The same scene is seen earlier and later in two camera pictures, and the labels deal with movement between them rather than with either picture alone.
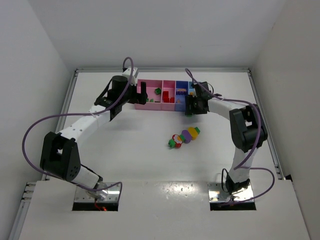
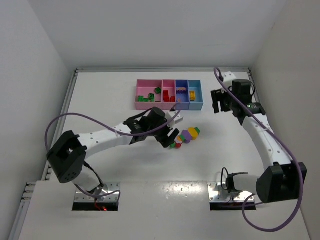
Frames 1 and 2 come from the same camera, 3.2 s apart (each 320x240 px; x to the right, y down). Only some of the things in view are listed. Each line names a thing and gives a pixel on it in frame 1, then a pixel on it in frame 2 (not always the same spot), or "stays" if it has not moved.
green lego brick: (158, 91) stays
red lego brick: (165, 97) stays
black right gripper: (191, 104) to (222, 99)
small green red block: (177, 138) stays
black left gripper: (138, 93) to (164, 132)
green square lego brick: (197, 130) stays
